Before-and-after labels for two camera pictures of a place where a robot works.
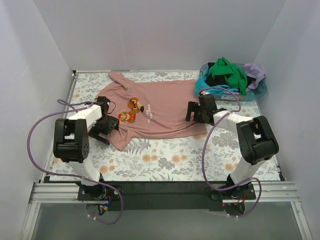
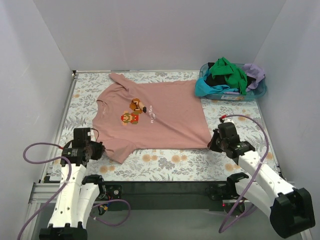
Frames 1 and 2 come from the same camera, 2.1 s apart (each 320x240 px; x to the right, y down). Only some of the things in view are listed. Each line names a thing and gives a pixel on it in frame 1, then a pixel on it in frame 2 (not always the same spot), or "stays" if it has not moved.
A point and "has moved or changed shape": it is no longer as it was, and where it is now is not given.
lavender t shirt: (253, 72) stays
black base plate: (162, 196) stays
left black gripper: (104, 130) → (97, 149)
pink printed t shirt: (149, 110) has moved or changed shape
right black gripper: (194, 113) → (215, 142)
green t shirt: (235, 77) stays
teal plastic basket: (257, 93) stays
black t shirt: (219, 80) stays
